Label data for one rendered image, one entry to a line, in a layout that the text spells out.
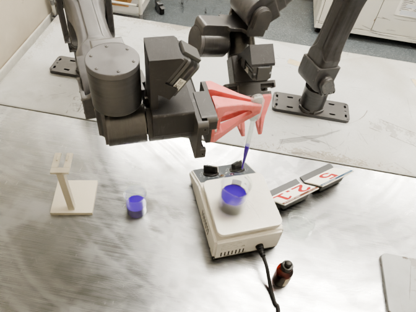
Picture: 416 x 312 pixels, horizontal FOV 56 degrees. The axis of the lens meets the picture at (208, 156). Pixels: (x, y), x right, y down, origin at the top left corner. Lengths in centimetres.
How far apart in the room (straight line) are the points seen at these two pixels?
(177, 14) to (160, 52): 280
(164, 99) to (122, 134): 7
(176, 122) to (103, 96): 9
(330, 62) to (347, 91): 24
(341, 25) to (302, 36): 228
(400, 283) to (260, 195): 30
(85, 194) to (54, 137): 19
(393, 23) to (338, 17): 238
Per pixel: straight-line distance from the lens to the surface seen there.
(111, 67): 42
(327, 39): 92
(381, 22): 325
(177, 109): 46
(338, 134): 102
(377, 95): 120
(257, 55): 68
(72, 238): 79
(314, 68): 94
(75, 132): 96
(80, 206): 81
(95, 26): 61
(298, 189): 84
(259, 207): 71
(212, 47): 74
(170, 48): 44
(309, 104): 102
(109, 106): 44
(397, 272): 83
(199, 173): 80
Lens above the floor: 157
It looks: 49 degrees down
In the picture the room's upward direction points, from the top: 7 degrees clockwise
